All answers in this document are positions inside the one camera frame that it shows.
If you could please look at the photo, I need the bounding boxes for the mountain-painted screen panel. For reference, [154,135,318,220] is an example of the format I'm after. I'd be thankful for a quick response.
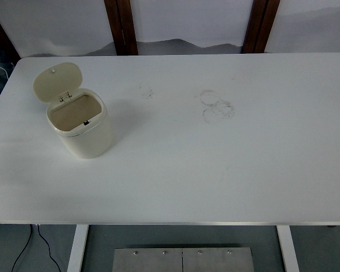
[264,0,340,54]
[129,0,253,56]
[0,0,117,58]

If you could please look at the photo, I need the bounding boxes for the white table leg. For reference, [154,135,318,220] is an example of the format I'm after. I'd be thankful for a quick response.
[67,225,90,272]
[277,225,300,272]

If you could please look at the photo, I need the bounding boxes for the dark brown wooden frame post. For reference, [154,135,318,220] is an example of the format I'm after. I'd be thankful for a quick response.
[0,6,21,65]
[103,0,139,56]
[241,0,281,54]

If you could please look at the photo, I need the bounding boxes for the grey metal plate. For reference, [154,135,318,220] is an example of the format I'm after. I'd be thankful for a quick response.
[112,248,184,272]
[182,246,254,272]

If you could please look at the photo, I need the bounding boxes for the cream lidded trash bin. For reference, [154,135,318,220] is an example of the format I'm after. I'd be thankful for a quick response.
[32,61,114,160]

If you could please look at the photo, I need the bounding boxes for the black floor cable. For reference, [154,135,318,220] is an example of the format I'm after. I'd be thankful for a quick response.
[37,224,62,272]
[11,224,33,272]

